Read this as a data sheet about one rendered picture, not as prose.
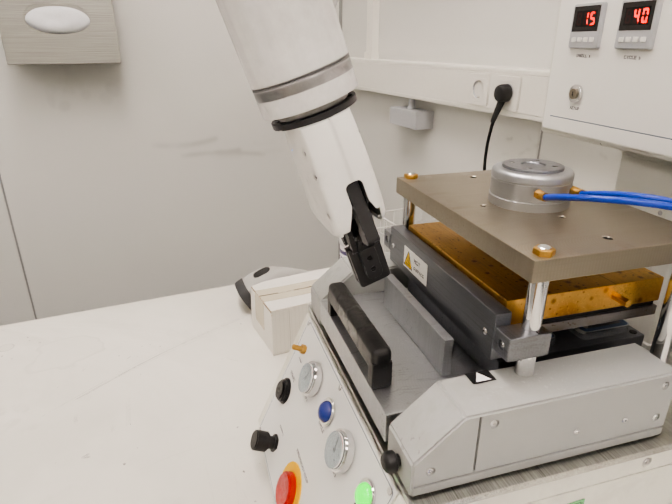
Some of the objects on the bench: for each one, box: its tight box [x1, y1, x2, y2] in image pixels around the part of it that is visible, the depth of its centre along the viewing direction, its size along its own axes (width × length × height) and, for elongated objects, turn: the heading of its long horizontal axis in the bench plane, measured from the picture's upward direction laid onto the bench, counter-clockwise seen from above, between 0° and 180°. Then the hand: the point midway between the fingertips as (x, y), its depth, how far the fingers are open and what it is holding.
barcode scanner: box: [235, 266, 309, 310], centre depth 108 cm, size 20×8×8 cm, turn 114°
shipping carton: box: [251, 268, 329, 356], centre depth 97 cm, size 19×13×9 cm
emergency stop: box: [275, 471, 296, 504], centre depth 58 cm, size 2×4×4 cm, turn 16°
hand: (367, 261), depth 49 cm, fingers closed
